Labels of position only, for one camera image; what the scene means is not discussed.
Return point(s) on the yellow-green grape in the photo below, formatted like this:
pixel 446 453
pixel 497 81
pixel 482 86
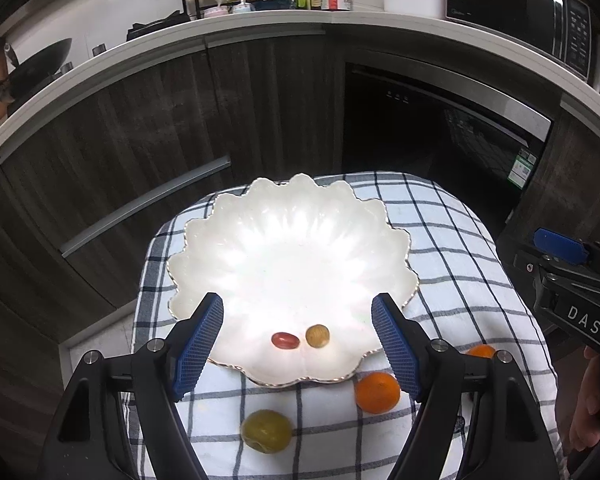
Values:
pixel 317 335

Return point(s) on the red grape tomato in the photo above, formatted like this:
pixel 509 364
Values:
pixel 285 340

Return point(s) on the black microwave oven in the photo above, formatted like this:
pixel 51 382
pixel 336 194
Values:
pixel 520 7

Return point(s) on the black built-in dishwasher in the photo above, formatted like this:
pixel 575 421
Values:
pixel 430 130

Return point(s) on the dark wood kitchen cabinet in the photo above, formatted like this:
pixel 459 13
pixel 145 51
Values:
pixel 155 110

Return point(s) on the green plum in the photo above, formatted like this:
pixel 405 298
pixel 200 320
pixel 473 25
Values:
pixel 266 431

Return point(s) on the person's right hand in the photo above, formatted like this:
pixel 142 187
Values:
pixel 587 400

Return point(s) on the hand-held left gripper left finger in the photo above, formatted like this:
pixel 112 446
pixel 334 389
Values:
pixel 200 341

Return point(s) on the blue checked white cloth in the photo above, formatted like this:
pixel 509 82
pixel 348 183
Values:
pixel 455 270

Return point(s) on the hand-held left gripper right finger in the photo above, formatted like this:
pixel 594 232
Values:
pixel 395 346

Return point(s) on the black wok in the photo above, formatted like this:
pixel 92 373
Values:
pixel 35 70

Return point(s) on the white scalloped bowl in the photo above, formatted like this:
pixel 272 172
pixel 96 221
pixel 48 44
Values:
pixel 290 260

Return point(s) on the orange tangerine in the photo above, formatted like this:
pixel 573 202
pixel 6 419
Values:
pixel 480 351
pixel 377 392

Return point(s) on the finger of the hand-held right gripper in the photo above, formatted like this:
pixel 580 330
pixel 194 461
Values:
pixel 560 246

